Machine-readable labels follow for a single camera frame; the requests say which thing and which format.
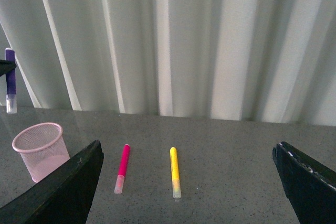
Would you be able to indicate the yellow marker pen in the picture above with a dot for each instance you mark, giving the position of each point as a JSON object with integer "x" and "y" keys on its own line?
{"x": 175, "y": 176}

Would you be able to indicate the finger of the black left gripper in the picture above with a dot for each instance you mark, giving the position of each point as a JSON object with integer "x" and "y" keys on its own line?
{"x": 6, "y": 66}

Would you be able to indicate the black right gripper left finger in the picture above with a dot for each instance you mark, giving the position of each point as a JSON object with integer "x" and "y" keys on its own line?
{"x": 64, "y": 196}

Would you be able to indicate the pink marker pen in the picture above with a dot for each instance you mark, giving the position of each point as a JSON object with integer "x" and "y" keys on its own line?
{"x": 118, "y": 189}

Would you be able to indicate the white pleated curtain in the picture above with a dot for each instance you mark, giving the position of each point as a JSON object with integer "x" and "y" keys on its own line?
{"x": 253, "y": 60}

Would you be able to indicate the purple marker pen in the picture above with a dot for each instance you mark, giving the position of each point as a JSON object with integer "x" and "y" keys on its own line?
{"x": 11, "y": 99}

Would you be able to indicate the pink mesh pen cup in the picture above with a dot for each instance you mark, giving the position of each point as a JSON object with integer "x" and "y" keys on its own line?
{"x": 42, "y": 149}

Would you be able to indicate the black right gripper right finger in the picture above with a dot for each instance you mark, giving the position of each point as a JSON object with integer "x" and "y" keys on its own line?
{"x": 308, "y": 184}

